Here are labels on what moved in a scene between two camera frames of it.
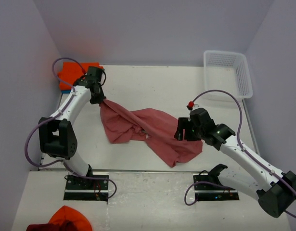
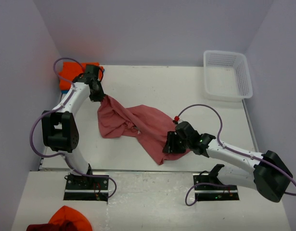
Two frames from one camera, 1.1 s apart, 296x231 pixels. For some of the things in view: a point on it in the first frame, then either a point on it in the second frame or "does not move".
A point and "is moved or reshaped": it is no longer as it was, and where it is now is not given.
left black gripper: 99,99 does not move
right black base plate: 208,192 does not move
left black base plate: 79,188 does not move
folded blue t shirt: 65,91 does not move
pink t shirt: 158,128 is moved or reshaped
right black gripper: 183,123 -> 170,147
